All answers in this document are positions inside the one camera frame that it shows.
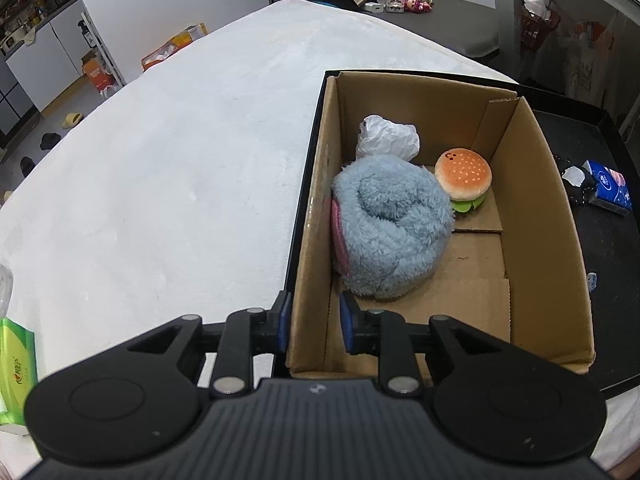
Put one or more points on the burger plush toy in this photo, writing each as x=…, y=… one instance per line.
x=462, y=172

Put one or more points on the green tissue pack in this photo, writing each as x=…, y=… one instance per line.
x=17, y=370

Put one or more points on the white paper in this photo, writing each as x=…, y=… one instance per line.
x=387, y=137

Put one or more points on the yellow slipper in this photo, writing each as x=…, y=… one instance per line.
x=71, y=120

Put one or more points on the white charger plug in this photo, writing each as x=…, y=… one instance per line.
x=374, y=7

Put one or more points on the orange open box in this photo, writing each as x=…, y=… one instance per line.
x=172, y=47

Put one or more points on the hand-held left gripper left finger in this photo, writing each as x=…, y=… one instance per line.
x=284, y=320

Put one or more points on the black shallow tray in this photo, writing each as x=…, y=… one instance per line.
x=612, y=280

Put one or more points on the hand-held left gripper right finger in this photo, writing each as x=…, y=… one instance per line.
x=348, y=322

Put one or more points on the small white toy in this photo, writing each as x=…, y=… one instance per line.
x=394, y=5

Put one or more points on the orange carton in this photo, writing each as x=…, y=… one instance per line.
x=99, y=72

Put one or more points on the black slipper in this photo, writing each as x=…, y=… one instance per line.
x=50, y=140

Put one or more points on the grey-blue fluffy plush toy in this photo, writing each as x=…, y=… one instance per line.
x=390, y=230

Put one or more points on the pink toy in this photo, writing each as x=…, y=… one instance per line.
x=419, y=5

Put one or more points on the blue tissue packet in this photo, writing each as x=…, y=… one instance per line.
x=610, y=187

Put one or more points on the red plastic basket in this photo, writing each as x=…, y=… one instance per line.
x=540, y=25

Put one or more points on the brown cardboard box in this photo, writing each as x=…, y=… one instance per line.
x=545, y=240

